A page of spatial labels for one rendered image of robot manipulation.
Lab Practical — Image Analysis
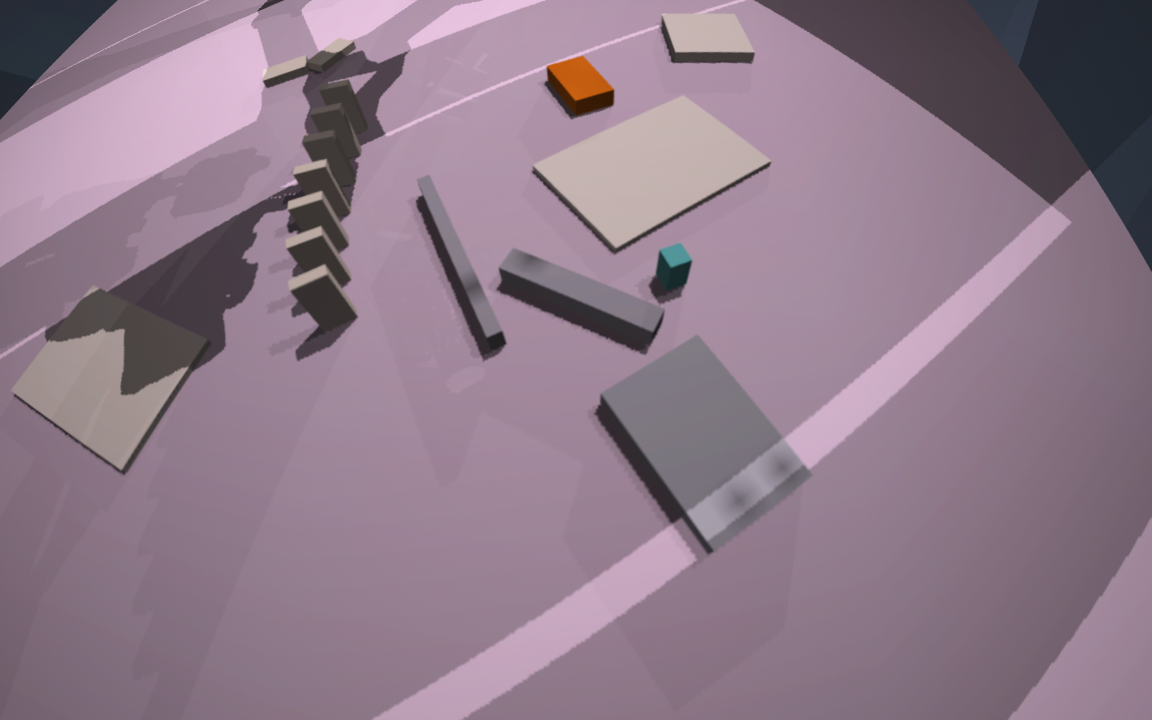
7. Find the teal block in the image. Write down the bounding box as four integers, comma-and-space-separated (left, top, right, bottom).
655, 243, 692, 291

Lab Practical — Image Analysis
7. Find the orange rectangular block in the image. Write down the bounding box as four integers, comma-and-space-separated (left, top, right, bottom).
546, 56, 614, 116

